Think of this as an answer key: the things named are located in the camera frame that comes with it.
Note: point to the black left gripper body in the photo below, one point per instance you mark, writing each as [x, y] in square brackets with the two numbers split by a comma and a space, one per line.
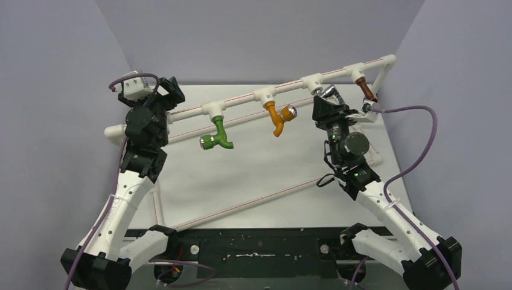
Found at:
[157, 104]

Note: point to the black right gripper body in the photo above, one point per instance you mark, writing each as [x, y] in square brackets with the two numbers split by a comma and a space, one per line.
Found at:
[327, 113]

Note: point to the chrome metal faucet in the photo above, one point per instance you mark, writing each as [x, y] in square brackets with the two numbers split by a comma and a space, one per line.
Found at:
[330, 91]

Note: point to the white pvc pipe frame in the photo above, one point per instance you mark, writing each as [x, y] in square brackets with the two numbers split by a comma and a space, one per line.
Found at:
[259, 168]

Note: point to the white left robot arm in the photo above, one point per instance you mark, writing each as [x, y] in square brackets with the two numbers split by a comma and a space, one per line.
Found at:
[101, 260]

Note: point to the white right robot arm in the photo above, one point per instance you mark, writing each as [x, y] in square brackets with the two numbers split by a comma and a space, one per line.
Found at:
[423, 258]

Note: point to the orange plastic faucet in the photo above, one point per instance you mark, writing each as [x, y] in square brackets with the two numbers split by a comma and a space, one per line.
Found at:
[288, 113]

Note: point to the brown plastic faucet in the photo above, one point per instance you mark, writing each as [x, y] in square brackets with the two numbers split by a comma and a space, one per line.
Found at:
[368, 94]

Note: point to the green plastic faucet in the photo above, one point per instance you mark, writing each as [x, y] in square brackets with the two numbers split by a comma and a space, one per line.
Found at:
[209, 141]

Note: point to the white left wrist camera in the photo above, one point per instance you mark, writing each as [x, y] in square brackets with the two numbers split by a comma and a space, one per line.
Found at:
[133, 86]

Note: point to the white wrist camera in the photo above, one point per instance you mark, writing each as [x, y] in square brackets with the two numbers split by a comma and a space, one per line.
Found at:
[133, 86]
[366, 114]

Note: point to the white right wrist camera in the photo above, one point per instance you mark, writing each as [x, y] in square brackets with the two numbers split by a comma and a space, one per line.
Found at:
[366, 114]

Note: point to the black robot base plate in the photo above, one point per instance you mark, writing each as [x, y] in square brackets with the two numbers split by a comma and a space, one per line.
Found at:
[265, 252]

